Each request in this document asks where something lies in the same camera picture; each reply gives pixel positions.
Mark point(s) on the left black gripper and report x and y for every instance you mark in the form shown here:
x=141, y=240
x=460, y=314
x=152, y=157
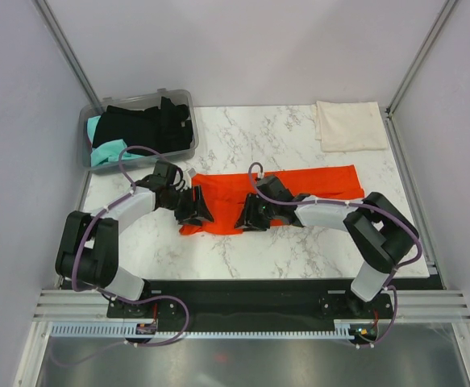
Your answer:
x=195, y=210

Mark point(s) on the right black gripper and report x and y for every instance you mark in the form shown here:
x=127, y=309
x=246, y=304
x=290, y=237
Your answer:
x=248, y=218

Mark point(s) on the orange t-shirt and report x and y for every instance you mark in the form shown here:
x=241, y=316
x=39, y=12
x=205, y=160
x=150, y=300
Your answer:
x=225, y=194

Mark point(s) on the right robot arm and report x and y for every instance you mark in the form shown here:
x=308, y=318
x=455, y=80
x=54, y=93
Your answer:
x=382, y=235

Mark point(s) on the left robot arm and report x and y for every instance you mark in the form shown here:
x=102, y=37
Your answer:
x=88, y=254

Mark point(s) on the black garment in bin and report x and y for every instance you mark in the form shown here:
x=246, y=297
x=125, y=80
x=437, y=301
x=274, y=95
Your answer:
x=165, y=128

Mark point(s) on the clear plastic storage bin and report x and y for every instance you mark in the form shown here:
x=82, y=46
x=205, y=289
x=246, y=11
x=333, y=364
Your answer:
x=135, y=156

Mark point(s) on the teal garment in bin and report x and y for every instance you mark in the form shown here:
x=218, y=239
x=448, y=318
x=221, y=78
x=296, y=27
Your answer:
x=108, y=135

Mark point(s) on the cream folded cloth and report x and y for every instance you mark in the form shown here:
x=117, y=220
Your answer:
x=350, y=127

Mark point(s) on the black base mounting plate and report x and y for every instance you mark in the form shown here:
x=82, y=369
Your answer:
x=268, y=305

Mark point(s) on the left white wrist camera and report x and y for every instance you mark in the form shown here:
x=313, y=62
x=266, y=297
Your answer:
x=188, y=175

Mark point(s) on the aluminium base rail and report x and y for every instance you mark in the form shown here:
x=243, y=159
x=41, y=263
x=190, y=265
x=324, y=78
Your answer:
x=414, y=306

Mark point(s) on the left aluminium frame post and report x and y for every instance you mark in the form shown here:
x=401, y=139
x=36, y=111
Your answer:
x=51, y=22

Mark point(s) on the aluminium frame post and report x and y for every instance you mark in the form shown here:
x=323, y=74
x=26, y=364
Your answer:
x=421, y=55
x=51, y=22

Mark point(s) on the white slotted cable duct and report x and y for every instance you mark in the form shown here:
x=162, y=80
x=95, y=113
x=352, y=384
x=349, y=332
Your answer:
x=138, y=330

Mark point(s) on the right aluminium frame post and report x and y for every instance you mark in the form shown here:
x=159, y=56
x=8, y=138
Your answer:
x=421, y=55

